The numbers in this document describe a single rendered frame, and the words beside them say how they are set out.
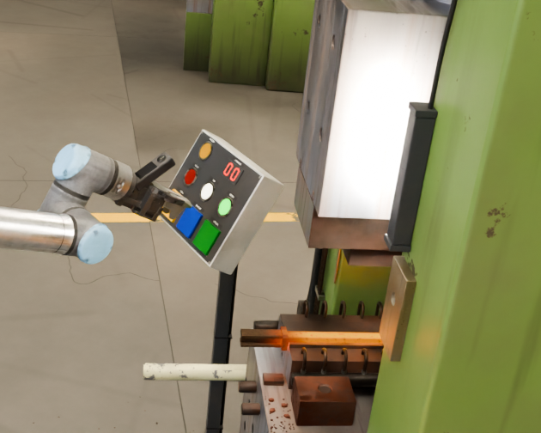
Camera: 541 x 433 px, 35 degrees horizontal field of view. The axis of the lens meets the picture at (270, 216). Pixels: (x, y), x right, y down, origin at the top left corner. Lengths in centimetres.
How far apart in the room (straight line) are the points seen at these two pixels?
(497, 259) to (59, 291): 282
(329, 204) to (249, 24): 504
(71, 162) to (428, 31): 86
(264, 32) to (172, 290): 314
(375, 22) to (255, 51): 517
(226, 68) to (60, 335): 352
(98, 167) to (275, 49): 466
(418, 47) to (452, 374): 56
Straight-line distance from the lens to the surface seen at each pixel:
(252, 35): 663
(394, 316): 155
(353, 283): 210
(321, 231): 171
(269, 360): 199
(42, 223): 184
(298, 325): 199
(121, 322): 371
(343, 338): 193
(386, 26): 152
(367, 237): 173
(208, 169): 237
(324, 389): 183
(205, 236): 227
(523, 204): 130
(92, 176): 199
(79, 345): 358
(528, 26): 120
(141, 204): 211
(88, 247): 189
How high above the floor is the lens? 209
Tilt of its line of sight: 27 degrees down
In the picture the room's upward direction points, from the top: 7 degrees clockwise
